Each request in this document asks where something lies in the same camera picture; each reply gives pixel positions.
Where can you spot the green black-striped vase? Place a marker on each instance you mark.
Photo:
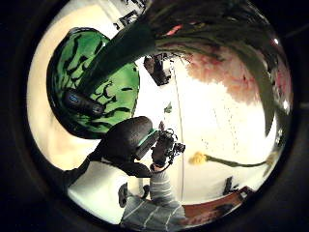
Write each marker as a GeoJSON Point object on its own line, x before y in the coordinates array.
{"type": "Point", "coordinates": [119, 93]}

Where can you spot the marker cube on right glove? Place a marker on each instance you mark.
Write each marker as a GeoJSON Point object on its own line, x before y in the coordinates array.
{"type": "Point", "coordinates": [179, 148]}

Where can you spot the small green leaf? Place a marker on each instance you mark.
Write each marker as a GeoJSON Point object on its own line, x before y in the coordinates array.
{"type": "Point", "coordinates": [168, 108]}

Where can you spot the black chair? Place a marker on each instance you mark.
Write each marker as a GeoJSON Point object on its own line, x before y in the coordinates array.
{"type": "Point", "coordinates": [123, 195]}

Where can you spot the black device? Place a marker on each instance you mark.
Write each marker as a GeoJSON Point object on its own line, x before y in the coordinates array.
{"type": "Point", "coordinates": [157, 69]}

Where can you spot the black stand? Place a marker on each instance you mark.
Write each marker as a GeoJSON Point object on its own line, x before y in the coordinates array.
{"type": "Point", "coordinates": [229, 186]}

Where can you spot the brown wooden furniture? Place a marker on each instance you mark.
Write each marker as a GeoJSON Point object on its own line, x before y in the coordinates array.
{"type": "Point", "coordinates": [215, 208]}

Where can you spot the the person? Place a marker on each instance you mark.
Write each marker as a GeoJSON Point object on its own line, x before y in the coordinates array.
{"type": "Point", "coordinates": [151, 212]}

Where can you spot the pink flower bouquet green stems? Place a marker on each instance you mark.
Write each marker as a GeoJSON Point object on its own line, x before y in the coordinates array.
{"type": "Point", "coordinates": [206, 42]}

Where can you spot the yellow flower with green stem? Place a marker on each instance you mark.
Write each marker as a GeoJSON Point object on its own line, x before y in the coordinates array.
{"type": "Point", "coordinates": [225, 161]}

